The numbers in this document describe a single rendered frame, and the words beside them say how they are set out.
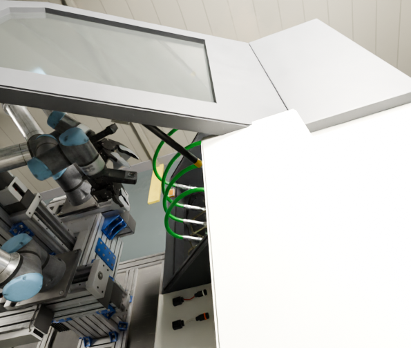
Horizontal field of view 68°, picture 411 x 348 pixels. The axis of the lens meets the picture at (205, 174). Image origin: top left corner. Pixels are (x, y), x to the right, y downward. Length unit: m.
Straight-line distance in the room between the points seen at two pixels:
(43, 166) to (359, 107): 0.87
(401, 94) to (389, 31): 2.66
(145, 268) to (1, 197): 1.20
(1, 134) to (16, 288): 2.88
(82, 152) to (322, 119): 0.70
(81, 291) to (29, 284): 0.26
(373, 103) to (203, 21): 2.32
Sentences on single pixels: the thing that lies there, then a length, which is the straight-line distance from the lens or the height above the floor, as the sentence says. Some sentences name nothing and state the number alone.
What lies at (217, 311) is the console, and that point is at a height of 1.55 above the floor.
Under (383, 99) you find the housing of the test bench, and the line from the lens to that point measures 0.80.
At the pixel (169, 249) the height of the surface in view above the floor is 0.95.
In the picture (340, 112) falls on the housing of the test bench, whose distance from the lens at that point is 0.77.
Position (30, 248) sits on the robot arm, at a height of 1.23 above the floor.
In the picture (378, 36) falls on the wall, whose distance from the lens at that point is 3.43.
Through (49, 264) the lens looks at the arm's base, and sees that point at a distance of 1.41.
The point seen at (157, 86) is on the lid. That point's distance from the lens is 0.82.
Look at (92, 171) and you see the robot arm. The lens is 1.06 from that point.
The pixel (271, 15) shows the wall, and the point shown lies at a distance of 3.03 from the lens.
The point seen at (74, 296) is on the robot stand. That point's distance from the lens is 1.46.
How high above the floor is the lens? 1.91
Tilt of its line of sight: 37 degrees down
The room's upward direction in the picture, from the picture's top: 23 degrees counter-clockwise
